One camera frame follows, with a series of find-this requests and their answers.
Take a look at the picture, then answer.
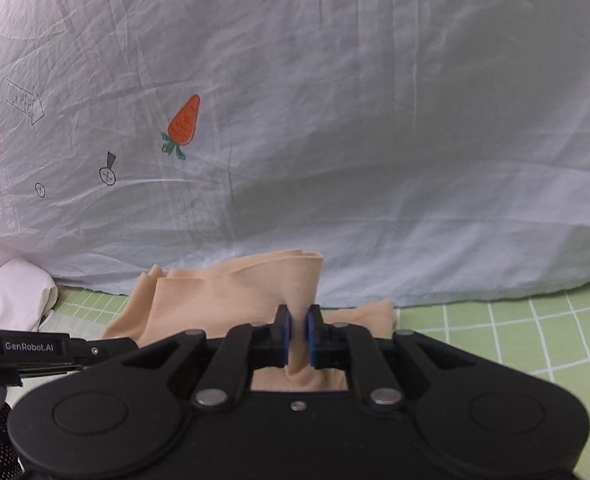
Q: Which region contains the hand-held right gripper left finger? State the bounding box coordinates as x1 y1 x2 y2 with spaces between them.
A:
140 305 294 407

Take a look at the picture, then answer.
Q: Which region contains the white puffy garment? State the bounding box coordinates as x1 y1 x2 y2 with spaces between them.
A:
0 258 59 332

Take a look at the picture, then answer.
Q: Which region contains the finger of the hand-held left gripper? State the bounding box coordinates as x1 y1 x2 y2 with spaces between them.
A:
72 337 140 367

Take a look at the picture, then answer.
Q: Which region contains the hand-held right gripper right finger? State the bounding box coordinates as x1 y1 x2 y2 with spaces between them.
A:
307 305 456 407

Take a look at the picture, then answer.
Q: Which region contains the carrot-print pale sheet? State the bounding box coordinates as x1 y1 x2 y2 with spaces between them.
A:
0 0 590 308

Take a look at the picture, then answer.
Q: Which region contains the beige long-sleeve shirt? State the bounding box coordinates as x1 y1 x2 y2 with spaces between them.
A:
102 250 396 392

